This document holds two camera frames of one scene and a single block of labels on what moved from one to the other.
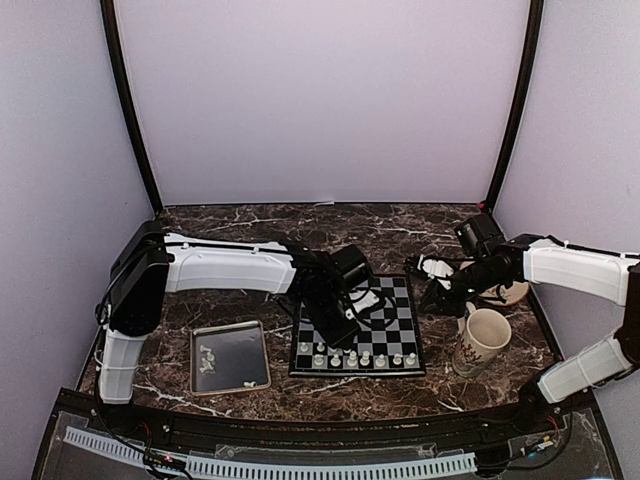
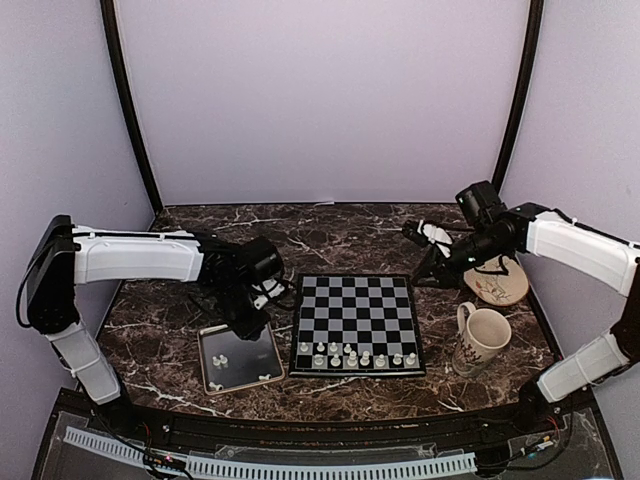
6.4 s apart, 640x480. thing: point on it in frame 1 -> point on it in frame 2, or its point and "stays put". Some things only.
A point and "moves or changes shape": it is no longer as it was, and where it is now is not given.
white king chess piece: [365, 360] stays put
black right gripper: [450, 307] -> [435, 264]
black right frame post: [528, 61] stays put
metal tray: [229, 358] moves or changes shape
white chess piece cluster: [207, 364] -> [218, 362]
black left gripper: [341, 338] -> [246, 331]
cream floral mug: [486, 331] stays put
